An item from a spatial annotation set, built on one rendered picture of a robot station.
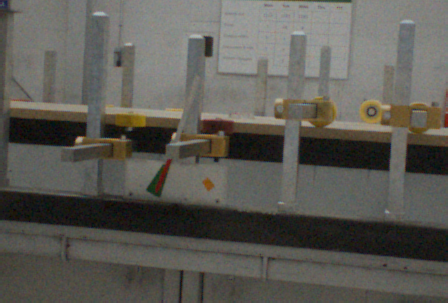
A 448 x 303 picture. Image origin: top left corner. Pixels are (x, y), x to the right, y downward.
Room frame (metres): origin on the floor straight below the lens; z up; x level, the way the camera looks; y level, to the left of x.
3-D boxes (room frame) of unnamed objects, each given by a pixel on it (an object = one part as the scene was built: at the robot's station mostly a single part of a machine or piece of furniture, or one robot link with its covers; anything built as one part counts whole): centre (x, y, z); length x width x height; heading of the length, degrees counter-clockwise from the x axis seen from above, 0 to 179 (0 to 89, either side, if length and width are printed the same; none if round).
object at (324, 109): (2.04, -0.18, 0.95); 0.14 x 0.06 x 0.05; 78
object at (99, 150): (2.10, 0.30, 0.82); 0.43 x 0.03 x 0.04; 168
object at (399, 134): (2.00, -0.40, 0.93); 0.04 x 0.04 x 0.48; 78
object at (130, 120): (2.29, 0.26, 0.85); 0.08 x 0.08 x 0.11
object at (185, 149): (2.01, 0.07, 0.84); 0.43 x 0.03 x 0.04; 168
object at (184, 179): (2.09, 0.12, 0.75); 0.26 x 0.01 x 0.10; 78
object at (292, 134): (2.05, -0.16, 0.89); 0.04 x 0.04 x 0.48; 78
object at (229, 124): (2.20, 0.02, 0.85); 0.08 x 0.08 x 0.11
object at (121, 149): (2.15, 0.31, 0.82); 0.14 x 0.06 x 0.05; 78
